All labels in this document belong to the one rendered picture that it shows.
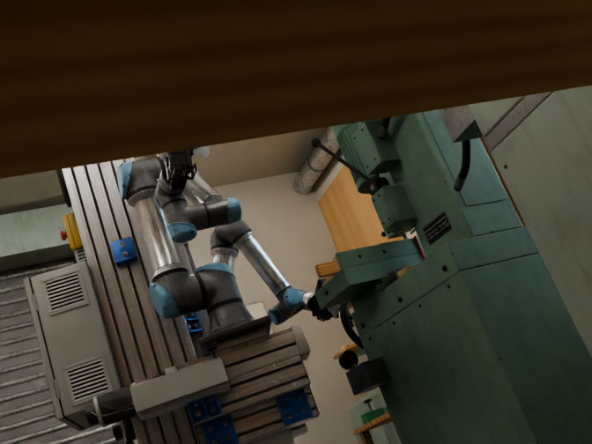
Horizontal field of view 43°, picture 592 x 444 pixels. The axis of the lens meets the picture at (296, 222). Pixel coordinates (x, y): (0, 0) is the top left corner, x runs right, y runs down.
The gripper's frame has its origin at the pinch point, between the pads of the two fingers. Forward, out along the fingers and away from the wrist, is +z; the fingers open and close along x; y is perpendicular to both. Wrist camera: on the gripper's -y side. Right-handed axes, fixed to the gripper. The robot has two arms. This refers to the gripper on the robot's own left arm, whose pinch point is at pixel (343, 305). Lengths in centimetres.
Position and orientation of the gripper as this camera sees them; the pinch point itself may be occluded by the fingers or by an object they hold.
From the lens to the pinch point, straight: 289.8
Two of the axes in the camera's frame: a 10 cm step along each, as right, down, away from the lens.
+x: -8.5, 1.3, -5.2
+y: 0.8, 9.9, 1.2
